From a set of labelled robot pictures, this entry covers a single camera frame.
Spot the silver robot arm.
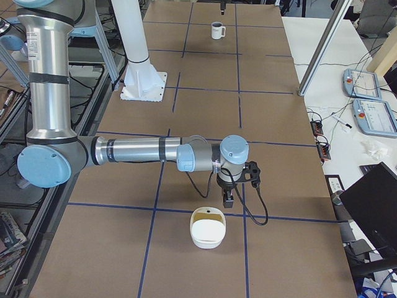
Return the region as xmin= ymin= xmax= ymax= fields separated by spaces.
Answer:
xmin=16 ymin=1 xmax=249 ymax=208

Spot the upper teach pendant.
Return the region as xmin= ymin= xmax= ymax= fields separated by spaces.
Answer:
xmin=343 ymin=69 xmax=382 ymax=100

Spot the lower teach pendant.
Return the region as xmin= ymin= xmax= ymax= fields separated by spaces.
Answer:
xmin=352 ymin=98 xmax=396 ymax=138

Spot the stack of books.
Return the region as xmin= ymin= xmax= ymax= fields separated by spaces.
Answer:
xmin=1 ymin=210 xmax=27 ymax=278

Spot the teach pendant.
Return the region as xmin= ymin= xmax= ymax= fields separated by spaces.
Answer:
xmin=352 ymin=98 xmax=396 ymax=138
xmin=343 ymin=69 xmax=382 ymax=100

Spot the black laptop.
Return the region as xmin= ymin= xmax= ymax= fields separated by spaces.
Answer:
xmin=340 ymin=162 xmax=396 ymax=258

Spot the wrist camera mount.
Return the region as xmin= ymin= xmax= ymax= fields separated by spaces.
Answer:
xmin=238 ymin=161 xmax=261 ymax=189

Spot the white mug with handle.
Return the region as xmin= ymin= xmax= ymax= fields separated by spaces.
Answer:
xmin=211 ymin=22 xmax=226 ymax=40

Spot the white bowl with lid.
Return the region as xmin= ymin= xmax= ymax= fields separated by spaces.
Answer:
xmin=189 ymin=207 xmax=226 ymax=250

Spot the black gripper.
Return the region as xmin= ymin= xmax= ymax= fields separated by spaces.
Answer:
xmin=216 ymin=174 xmax=235 ymax=209

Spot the aluminium frame post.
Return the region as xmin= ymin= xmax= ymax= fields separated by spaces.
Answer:
xmin=298 ymin=0 xmax=352 ymax=96

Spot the aluminium frame rack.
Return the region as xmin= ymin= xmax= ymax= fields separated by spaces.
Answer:
xmin=1 ymin=14 xmax=120 ymax=90

